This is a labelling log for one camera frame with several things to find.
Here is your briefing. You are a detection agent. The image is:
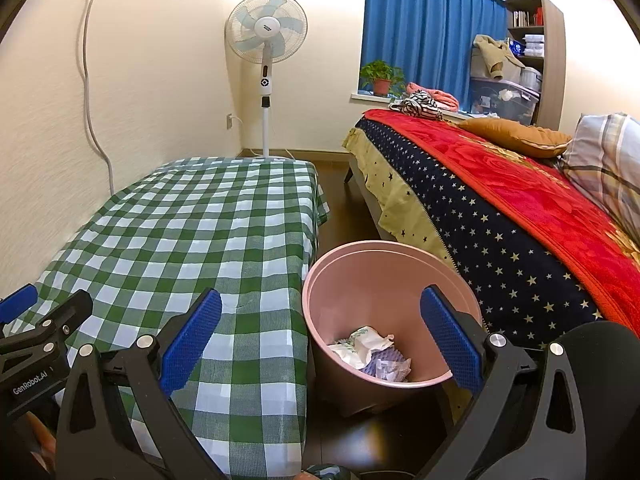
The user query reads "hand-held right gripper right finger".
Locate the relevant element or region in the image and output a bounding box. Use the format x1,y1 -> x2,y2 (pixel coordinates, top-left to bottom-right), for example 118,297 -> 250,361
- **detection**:
417,285 -> 587,480

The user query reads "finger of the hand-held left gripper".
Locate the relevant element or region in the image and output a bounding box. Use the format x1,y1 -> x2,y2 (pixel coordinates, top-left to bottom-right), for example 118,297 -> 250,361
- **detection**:
0,283 -> 40,331
0,290 -> 95,356

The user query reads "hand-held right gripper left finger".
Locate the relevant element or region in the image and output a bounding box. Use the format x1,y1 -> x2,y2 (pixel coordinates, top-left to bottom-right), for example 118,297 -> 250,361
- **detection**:
55,288 -> 223,480

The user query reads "lavender knitted cloth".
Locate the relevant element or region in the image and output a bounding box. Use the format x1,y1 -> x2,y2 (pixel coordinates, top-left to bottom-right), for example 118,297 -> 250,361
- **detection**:
362,347 -> 412,383

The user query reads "white green printed wrapper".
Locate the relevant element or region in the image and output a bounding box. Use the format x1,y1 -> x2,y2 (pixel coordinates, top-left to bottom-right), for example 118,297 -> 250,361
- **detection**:
327,326 -> 396,371

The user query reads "pink plastic bin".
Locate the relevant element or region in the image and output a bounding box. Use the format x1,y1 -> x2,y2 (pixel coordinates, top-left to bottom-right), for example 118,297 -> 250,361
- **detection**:
301,241 -> 483,418

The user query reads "person's left hand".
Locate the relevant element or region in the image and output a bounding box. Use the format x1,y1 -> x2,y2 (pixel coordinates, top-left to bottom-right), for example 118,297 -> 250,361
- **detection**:
20,412 -> 57,476

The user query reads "bed with star blanket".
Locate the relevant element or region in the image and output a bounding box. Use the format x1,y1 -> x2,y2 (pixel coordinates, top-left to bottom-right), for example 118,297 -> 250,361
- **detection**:
355,117 -> 631,351

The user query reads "green checkered table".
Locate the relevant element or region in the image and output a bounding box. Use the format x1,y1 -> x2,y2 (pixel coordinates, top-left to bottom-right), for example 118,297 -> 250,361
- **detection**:
20,156 -> 332,478

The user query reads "yellow star bed sheet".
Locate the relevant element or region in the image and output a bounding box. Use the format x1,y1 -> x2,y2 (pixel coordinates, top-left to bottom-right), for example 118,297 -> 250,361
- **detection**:
342,127 -> 458,266

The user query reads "red blanket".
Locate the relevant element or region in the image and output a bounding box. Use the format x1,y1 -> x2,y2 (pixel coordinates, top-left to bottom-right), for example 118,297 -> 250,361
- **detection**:
362,108 -> 640,336

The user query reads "orange pillow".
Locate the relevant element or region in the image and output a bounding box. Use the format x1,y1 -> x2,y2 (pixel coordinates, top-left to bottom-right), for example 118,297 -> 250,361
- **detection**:
457,116 -> 573,158

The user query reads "plaid pillow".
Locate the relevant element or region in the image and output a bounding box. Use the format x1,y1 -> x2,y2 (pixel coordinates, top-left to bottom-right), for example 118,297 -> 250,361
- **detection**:
557,112 -> 640,246

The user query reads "striped clothing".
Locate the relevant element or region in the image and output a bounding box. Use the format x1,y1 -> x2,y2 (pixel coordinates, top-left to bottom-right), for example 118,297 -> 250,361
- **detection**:
389,89 -> 445,121

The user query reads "pink clothing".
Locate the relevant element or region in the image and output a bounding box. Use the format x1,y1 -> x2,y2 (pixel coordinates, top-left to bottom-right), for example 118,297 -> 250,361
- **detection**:
405,81 -> 460,111

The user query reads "clear storage box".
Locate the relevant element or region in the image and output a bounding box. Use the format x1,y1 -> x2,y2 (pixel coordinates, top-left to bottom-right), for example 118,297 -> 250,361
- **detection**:
469,76 -> 541,123

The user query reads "white window sill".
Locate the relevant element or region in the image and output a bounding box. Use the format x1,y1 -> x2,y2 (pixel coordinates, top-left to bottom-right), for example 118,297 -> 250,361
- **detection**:
350,91 -> 471,121

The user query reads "potted green plant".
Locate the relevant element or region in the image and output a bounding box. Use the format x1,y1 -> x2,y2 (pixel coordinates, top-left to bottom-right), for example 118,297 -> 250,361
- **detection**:
359,60 -> 407,98

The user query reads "metal pot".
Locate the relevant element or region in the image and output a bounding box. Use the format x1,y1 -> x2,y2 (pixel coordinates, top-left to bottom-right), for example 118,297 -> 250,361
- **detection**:
517,66 -> 543,92

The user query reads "beige coat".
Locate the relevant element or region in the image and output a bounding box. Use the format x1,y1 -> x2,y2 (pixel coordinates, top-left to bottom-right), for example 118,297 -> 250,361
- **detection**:
471,34 -> 526,81

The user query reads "wooden bookshelf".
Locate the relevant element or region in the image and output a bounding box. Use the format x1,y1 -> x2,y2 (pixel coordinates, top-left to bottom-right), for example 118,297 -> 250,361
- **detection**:
505,0 -> 566,128

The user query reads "blue curtain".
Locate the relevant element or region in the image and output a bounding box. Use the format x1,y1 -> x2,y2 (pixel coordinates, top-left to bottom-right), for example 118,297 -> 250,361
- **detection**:
360,0 -> 511,111

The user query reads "white standing fan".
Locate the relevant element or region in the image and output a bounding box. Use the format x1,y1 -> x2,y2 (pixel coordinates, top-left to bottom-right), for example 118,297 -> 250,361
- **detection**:
225,0 -> 309,158

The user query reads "grey wall cable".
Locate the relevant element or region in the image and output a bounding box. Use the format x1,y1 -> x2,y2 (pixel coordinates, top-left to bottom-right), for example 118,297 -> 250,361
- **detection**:
80,0 -> 116,196

